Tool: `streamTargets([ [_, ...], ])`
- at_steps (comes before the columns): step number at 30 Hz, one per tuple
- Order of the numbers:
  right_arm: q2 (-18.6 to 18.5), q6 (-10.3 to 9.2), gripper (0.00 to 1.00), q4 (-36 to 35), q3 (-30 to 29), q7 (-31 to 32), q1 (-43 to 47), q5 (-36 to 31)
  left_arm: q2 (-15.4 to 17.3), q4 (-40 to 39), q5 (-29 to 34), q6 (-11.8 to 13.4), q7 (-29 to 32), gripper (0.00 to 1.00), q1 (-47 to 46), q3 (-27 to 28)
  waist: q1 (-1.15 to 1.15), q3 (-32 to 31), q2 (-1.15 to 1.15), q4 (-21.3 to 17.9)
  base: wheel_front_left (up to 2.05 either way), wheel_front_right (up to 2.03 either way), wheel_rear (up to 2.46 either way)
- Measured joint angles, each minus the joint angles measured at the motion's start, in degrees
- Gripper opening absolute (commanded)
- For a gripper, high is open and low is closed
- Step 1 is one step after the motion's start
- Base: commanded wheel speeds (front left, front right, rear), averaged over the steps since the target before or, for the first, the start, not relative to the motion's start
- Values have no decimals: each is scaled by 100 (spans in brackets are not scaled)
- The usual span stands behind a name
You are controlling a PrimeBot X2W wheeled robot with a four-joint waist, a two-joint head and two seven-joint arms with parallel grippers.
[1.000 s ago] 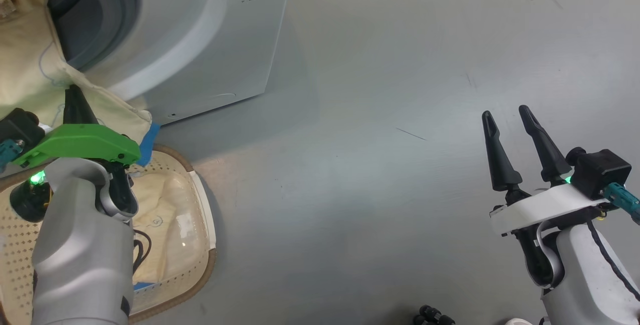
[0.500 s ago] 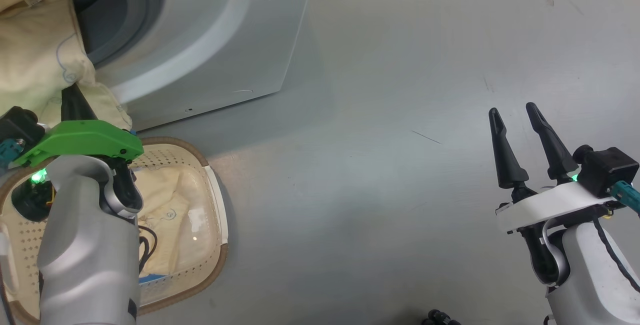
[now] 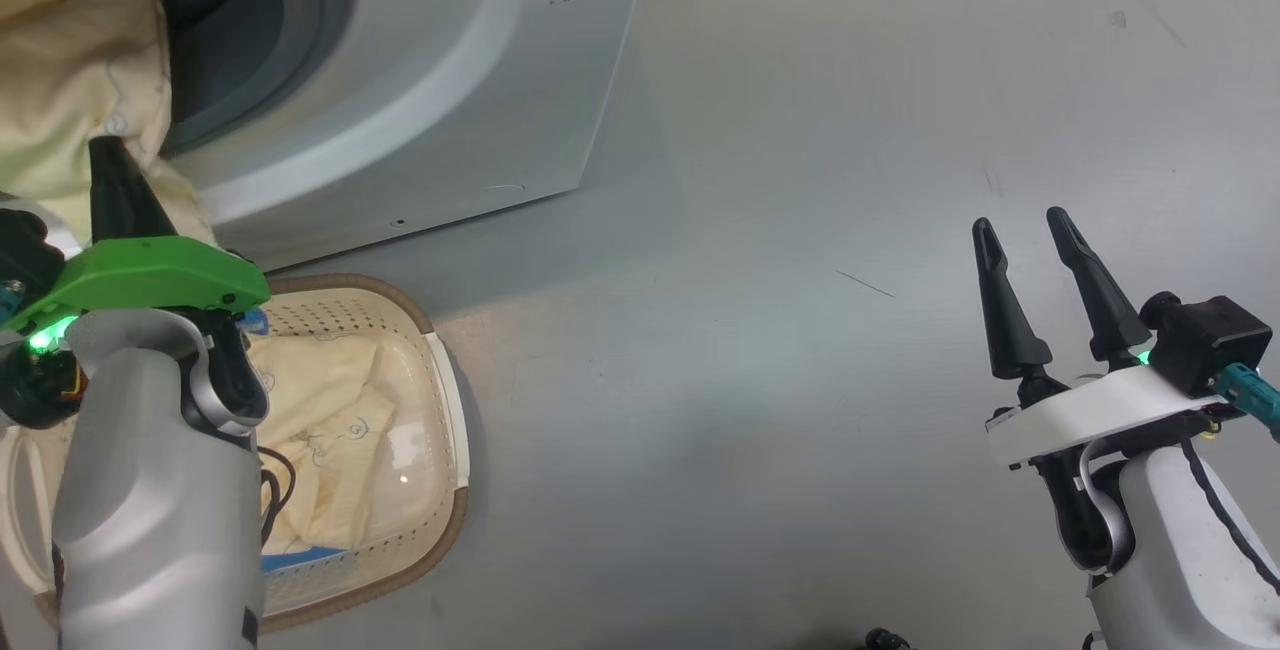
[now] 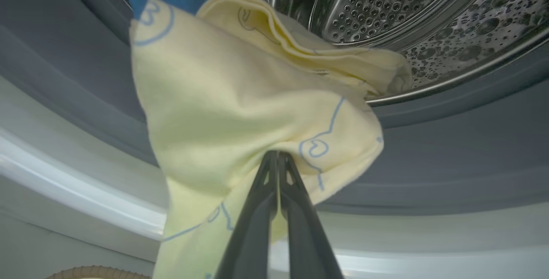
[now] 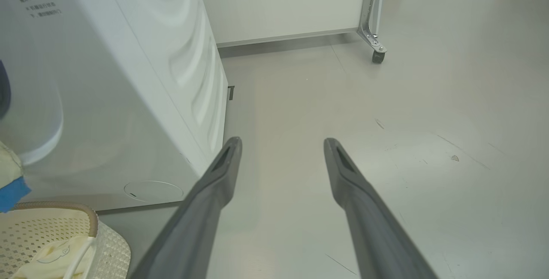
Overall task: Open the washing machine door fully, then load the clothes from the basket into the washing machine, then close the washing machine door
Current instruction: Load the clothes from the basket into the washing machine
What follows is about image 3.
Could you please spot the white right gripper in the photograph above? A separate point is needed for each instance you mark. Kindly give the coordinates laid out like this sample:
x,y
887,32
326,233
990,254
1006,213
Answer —
x,y
1090,415

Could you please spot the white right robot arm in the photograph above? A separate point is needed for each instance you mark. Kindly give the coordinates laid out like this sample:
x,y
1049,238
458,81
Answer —
x,y
1170,580

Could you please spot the yellow garment with blue trim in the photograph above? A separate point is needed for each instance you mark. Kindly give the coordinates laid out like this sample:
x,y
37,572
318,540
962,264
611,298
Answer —
x,y
80,50

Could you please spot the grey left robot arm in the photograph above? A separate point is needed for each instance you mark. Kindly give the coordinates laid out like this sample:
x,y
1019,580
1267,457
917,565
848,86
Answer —
x,y
150,510

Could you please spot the cream perforated laundry basket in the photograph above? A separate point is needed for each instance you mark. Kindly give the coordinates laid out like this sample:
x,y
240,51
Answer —
x,y
430,380

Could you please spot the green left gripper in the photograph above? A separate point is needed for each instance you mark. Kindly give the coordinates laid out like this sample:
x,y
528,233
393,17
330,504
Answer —
x,y
150,275

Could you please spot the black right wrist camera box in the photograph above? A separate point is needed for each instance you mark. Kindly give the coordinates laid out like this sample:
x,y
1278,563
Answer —
x,y
1210,340

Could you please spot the white front-load washing machine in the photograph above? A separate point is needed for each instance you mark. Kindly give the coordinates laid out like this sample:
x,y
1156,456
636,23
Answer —
x,y
450,80

